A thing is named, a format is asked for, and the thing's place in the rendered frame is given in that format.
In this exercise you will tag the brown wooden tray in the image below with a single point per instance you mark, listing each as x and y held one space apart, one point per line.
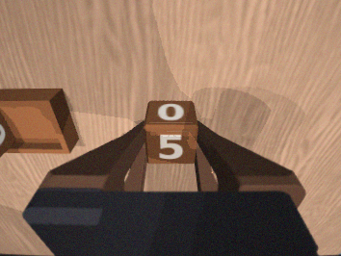
39 119

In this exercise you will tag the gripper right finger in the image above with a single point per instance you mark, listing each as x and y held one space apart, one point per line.
239 169

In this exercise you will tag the brown wooden number cube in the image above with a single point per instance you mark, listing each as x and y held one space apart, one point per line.
170 132
7 138

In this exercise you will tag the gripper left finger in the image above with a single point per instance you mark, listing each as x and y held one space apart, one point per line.
105 167

